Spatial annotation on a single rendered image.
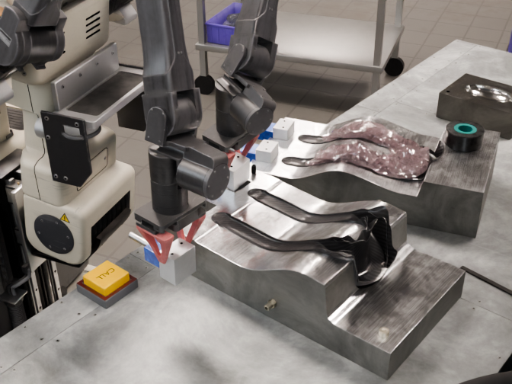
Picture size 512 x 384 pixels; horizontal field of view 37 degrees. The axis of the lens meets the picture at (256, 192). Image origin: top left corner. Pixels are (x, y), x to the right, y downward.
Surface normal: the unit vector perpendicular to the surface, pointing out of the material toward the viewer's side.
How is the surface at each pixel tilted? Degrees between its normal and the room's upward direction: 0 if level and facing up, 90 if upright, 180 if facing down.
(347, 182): 90
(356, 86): 0
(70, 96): 90
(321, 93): 0
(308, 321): 90
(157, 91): 74
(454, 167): 0
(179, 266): 92
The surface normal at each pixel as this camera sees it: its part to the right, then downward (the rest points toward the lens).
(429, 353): -0.01, -0.84
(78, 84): 0.92, 0.21
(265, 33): 0.73, 0.11
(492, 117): -0.63, 0.43
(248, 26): -0.62, -0.12
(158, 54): -0.52, 0.10
